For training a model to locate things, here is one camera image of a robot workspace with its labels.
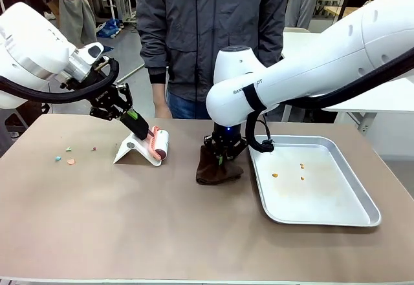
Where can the pink white lint roller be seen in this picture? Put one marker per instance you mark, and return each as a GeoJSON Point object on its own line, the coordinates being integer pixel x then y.
{"type": "Point", "coordinates": [161, 141]}

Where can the dark grey jacket torso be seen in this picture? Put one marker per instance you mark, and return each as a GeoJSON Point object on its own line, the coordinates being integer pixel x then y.
{"type": "Point", "coordinates": [200, 29]}

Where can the bystander in grey skirt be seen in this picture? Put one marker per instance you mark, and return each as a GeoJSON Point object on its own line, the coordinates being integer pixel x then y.
{"type": "Point", "coordinates": [76, 13]}

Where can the person's left forearm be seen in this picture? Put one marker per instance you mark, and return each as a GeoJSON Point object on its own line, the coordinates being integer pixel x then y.
{"type": "Point", "coordinates": [279, 29]}

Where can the dark brown cloth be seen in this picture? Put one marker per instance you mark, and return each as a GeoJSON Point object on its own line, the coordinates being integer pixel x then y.
{"type": "Point", "coordinates": [210, 172]}

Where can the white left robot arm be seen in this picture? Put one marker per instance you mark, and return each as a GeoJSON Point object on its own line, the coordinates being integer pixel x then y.
{"type": "Point", "coordinates": [29, 49]}

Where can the orange round paper scrap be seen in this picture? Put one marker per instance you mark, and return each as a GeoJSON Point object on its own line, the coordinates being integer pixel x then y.
{"type": "Point", "coordinates": [71, 161]}

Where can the blue plastic bag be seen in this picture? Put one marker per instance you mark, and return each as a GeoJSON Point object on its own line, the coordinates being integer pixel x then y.
{"type": "Point", "coordinates": [108, 28]}

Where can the white side table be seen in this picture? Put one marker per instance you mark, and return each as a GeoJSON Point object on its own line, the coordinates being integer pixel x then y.
{"type": "Point", "coordinates": [381, 97]}

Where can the bystander in grey clothes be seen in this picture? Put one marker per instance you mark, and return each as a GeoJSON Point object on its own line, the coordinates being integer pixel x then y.
{"type": "Point", "coordinates": [304, 0]}

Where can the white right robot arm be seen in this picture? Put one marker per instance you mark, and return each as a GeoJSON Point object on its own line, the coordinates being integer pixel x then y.
{"type": "Point", "coordinates": [291, 71]}

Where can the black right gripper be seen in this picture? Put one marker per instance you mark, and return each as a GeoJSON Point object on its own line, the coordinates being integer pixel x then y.
{"type": "Point", "coordinates": [226, 134]}

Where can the white lint roller stand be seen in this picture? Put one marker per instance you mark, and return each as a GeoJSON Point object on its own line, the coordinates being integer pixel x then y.
{"type": "Point", "coordinates": [131, 147]}

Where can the silver metal tray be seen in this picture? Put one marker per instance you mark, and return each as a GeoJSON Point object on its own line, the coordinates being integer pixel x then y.
{"type": "Point", "coordinates": [313, 194]}

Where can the person's right hand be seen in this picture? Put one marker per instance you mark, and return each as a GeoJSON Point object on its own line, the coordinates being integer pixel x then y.
{"type": "Point", "coordinates": [161, 102]}

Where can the small wooden background table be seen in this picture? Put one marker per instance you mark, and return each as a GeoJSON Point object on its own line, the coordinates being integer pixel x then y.
{"type": "Point", "coordinates": [339, 11]}

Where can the blue jeans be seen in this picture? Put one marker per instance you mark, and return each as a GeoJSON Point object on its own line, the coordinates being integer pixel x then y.
{"type": "Point", "coordinates": [187, 105]}

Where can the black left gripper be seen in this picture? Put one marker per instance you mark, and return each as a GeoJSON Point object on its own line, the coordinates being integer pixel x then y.
{"type": "Point", "coordinates": [105, 97]}

